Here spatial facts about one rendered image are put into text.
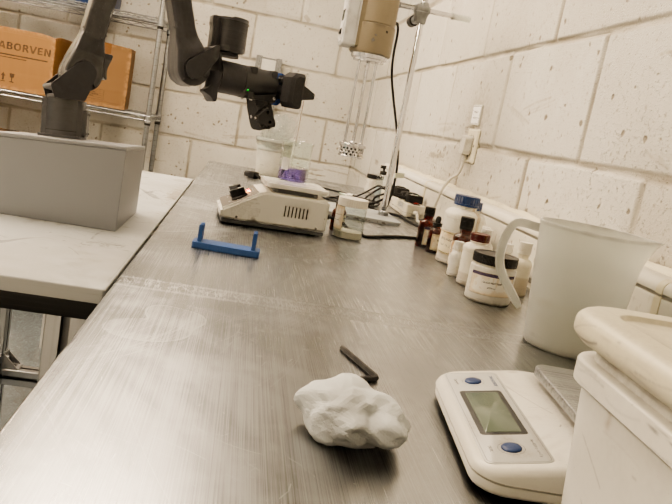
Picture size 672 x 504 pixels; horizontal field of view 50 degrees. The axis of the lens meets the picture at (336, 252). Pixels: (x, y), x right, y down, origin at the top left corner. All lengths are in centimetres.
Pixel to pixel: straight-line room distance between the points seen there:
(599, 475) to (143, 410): 30
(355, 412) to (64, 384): 21
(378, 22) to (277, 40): 208
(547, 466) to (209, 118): 343
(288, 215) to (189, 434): 88
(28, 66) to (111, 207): 252
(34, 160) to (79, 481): 75
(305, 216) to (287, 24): 256
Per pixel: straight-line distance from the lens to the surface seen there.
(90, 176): 111
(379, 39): 178
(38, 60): 359
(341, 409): 50
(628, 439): 37
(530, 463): 50
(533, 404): 59
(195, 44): 128
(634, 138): 117
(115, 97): 352
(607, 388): 38
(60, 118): 122
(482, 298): 107
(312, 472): 48
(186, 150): 383
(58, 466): 45
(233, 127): 382
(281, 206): 134
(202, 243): 107
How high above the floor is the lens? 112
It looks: 10 degrees down
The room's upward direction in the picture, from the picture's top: 11 degrees clockwise
